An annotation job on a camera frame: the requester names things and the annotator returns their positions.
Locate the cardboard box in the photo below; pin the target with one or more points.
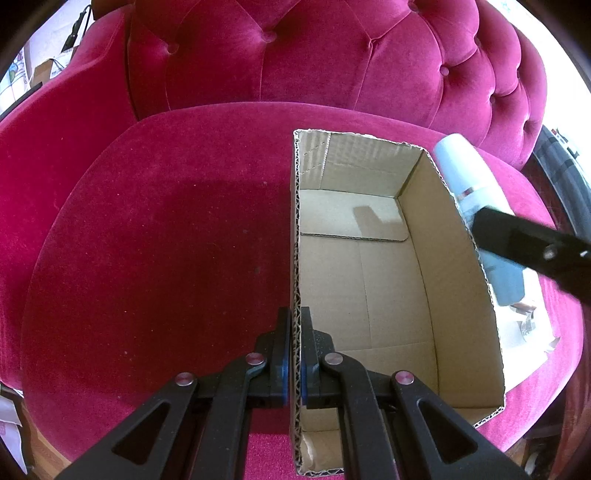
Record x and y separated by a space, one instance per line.
392 295

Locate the small brown cardboard carton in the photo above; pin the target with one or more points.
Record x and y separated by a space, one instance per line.
48 71

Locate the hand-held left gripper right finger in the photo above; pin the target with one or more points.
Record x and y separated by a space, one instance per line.
308 369

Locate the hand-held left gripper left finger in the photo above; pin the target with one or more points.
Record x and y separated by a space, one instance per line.
282 364

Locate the light blue cosmetic bottle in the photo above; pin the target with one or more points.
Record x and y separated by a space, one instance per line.
466 170

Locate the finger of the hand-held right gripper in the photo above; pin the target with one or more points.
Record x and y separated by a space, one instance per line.
517 235

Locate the black rubber tire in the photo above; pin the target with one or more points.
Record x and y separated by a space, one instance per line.
561 161

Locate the white papers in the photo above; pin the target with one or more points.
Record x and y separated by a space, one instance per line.
10 429

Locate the black clip tool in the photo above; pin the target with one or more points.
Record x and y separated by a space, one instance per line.
77 25

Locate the pink velvet tufted armchair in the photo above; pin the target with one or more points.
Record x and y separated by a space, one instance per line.
161 230

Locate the white paper sheet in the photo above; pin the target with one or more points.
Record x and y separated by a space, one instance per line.
515 362

